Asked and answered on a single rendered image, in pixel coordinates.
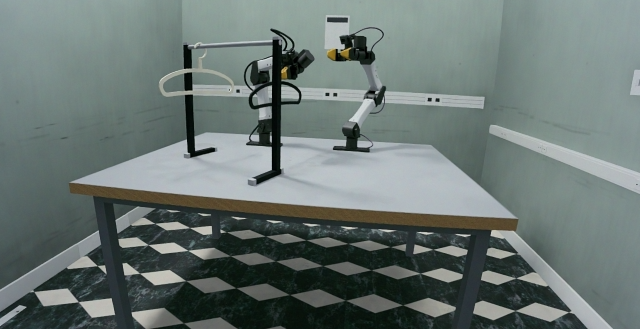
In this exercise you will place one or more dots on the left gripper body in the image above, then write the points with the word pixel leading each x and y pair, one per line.
pixel 352 55

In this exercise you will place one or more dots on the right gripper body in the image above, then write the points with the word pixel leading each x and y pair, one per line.
pixel 291 71

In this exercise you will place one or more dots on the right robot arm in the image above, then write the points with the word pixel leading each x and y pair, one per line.
pixel 302 59

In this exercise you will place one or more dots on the black freestanding clothes rack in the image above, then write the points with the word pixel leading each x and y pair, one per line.
pixel 276 44

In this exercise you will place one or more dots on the white clothes hanger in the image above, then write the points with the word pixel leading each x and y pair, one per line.
pixel 194 92

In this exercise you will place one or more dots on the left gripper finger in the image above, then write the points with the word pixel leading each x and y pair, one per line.
pixel 332 54
pixel 345 53

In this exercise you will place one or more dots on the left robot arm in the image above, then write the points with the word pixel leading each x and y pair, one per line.
pixel 351 129

